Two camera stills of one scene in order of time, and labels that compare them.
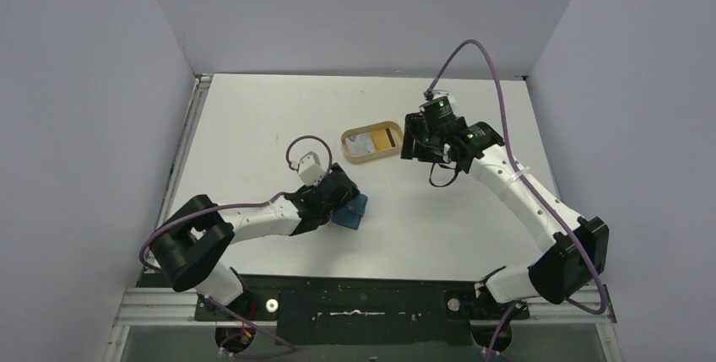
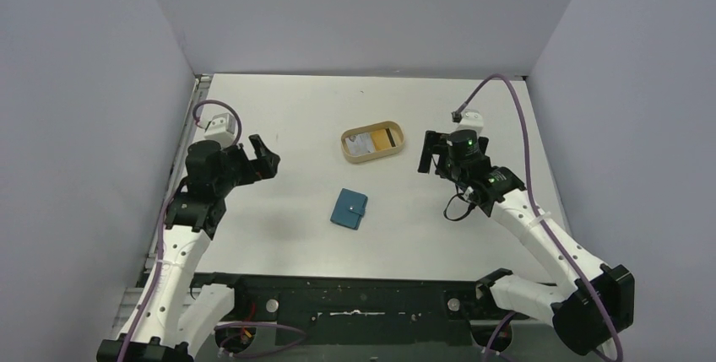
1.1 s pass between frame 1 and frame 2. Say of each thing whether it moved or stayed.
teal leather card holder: stayed
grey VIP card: stayed
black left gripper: moved
